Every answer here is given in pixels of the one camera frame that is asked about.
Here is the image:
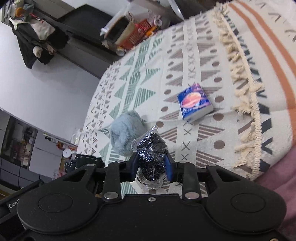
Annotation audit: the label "shiny black foil bag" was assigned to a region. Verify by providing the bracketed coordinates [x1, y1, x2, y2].
[132, 125, 168, 194]

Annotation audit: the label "grey-blue plush toy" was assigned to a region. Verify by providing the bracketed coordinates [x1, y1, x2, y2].
[109, 110, 147, 156]

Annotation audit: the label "blue planet tissue pack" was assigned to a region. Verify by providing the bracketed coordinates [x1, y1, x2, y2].
[178, 83, 214, 123]

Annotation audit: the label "white round kettle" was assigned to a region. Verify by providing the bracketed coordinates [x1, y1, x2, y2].
[62, 148, 76, 159]

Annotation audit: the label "patterned white fringed blanket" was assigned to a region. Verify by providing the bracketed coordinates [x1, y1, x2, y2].
[73, 0, 296, 195]

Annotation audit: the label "pink bed sheet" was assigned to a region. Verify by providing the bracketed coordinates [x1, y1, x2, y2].
[256, 147, 296, 240]

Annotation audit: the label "dark grey wardrobe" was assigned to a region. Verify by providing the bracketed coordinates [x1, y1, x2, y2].
[35, 1, 121, 78]

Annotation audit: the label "dark bowl with rim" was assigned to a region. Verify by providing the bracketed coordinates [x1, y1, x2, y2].
[105, 16, 136, 45]

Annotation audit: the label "red plastic basket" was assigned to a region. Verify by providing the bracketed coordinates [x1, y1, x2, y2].
[119, 19, 158, 50]

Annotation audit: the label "black flat panel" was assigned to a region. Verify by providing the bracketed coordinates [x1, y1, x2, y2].
[58, 4, 112, 46]

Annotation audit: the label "hanging dark clothes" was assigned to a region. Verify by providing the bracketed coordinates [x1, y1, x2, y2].
[9, 0, 70, 69]

